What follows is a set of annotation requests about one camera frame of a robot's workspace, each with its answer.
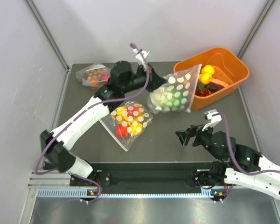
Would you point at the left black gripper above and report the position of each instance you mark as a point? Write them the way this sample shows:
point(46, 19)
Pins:
point(155, 81)

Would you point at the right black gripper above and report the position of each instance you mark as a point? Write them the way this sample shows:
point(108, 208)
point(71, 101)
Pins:
point(184, 136)

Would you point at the polka dot bag with vegetables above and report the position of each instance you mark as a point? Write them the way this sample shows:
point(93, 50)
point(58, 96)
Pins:
point(177, 94)

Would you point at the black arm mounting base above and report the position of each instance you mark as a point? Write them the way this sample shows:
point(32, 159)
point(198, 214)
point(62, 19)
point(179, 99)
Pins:
point(167, 177)

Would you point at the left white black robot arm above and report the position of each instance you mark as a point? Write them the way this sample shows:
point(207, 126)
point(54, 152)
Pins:
point(56, 145)

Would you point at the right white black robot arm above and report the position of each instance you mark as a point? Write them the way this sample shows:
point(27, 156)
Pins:
point(235, 164)

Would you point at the fake red strawberries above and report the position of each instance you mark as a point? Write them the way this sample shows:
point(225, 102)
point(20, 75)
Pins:
point(202, 90)

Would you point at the fake meat slice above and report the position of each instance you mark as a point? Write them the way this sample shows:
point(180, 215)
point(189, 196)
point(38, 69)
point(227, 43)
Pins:
point(218, 84)

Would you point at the polka dot bag with fruit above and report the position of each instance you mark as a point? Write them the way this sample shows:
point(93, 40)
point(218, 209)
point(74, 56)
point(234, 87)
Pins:
point(127, 122)

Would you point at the yellow fake lemon lower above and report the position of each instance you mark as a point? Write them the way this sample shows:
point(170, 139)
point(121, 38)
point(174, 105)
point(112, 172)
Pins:
point(205, 78)

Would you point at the yellow fake lemon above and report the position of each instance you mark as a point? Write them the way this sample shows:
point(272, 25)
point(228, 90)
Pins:
point(205, 78)
point(208, 69)

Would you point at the yellow fake lemon upper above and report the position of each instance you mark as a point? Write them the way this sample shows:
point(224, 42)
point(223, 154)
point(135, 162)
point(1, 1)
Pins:
point(208, 69)

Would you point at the clear bag with nuts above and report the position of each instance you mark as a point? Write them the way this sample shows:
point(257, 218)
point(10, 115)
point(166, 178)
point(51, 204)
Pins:
point(95, 75)

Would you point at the orange plastic bin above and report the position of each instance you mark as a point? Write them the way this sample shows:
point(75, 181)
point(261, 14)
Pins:
point(228, 68)

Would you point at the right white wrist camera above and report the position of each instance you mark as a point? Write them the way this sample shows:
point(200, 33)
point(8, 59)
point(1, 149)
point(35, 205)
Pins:
point(213, 118)

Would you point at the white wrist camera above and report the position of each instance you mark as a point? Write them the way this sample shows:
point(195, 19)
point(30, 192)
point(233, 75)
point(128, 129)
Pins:
point(213, 118)
point(143, 57)

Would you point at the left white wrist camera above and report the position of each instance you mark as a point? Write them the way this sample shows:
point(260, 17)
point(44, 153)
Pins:
point(143, 57)

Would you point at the grey slotted cable duct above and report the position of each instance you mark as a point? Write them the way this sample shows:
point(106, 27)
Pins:
point(87, 193)

